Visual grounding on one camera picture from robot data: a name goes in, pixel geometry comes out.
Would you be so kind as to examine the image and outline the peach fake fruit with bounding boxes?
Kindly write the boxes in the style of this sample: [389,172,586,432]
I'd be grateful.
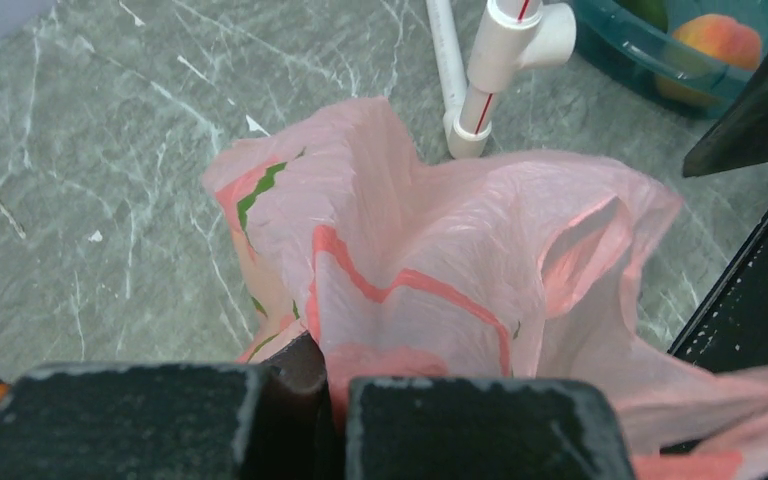
[655,13,762,108]

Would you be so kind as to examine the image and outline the green fake fruit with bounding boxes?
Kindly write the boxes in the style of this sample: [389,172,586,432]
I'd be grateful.
[616,0,669,33]

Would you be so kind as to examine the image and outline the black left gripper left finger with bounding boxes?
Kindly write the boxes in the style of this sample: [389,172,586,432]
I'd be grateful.
[0,335,326,479]

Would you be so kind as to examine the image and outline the pink plastic bag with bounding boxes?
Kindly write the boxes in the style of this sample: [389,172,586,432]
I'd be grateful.
[203,98,768,479]

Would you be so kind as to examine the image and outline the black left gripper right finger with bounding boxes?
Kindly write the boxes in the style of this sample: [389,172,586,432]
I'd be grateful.
[345,377,635,479]

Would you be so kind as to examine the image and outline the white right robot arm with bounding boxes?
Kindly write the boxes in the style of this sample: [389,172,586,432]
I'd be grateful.
[669,53,768,373]

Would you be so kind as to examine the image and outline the white PVC pipe stand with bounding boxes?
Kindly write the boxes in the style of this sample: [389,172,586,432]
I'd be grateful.
[425,0,577,159]

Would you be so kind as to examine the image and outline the teal plastic basin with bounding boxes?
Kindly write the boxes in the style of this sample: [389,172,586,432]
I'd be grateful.
[570,1,768,118]

